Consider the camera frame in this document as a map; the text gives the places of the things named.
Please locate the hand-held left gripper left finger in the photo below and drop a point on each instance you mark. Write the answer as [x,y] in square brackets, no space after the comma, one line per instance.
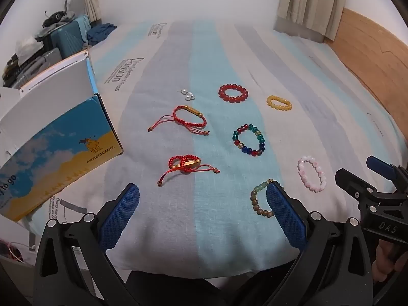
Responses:
[119,220]

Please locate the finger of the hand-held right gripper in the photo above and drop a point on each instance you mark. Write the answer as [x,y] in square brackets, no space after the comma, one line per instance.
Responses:
[379,165]
[353,185]

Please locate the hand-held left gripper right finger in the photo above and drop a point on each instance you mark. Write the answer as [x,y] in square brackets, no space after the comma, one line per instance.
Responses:
[283,213]

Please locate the blue and yellow cardboard box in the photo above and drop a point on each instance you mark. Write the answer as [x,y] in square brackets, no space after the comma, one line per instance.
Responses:
[63,153]

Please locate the white pearl beads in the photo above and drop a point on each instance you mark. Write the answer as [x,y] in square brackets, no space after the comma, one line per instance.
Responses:
[188,95]

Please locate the person's right hand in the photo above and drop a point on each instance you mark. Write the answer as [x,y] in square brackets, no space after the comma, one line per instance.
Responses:
[381,261]

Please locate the grey suitcase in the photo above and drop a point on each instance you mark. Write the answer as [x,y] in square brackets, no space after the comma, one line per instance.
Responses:
[35,67]

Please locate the wide beige curtain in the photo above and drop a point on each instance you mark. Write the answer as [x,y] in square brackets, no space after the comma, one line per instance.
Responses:
[306,6]

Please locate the striped bed sheet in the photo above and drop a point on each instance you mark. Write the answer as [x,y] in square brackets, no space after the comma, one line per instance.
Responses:
[207,54]

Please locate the blue suitcase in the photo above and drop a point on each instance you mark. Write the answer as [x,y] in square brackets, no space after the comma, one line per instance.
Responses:
[68,40]

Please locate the dark blue cloth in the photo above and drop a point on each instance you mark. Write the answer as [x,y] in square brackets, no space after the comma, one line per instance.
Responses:
[100,33]

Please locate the white plastic bag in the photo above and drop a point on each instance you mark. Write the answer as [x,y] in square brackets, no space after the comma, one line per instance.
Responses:
[28,46]

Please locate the narrow beige curtain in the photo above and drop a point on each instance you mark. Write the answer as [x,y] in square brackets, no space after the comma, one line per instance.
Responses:
[92,3]

